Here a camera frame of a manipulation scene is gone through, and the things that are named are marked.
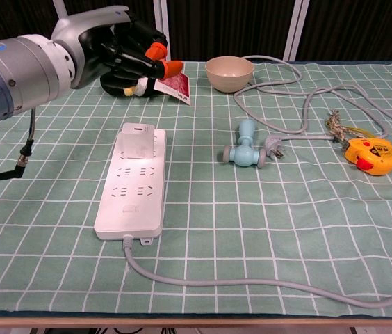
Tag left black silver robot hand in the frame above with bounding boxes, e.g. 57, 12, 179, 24
50, 5, 185, 90

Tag white charger adapter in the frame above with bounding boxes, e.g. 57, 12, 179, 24
119, 122, 156, 161

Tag white power strip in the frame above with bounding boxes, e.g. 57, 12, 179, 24
93, 128, 168, 246

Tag red white seed packet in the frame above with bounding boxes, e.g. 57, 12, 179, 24
154, 72, 192, 106

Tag beige bowl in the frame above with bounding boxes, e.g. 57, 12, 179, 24
205, 56, 254, 93

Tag green checked tablecloth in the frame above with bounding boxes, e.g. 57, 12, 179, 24
0, 58, 392, 319

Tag light blue massage roller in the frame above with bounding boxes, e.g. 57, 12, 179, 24
223, 118, 267, 170

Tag yellow tape measure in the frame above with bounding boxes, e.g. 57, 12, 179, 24
343, 137, 392, 177

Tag white partition post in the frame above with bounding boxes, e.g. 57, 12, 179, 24
153, 0, 172, 61
282, 0, 311, 62
52, 0, 71, 20

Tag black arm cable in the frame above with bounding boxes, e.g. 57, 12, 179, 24
0, 107, 37, 184

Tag grey power strip cable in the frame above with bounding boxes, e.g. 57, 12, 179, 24
122, 54, 392, 309

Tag braided rope keychain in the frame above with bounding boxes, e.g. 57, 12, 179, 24
324, 109, 364, 145

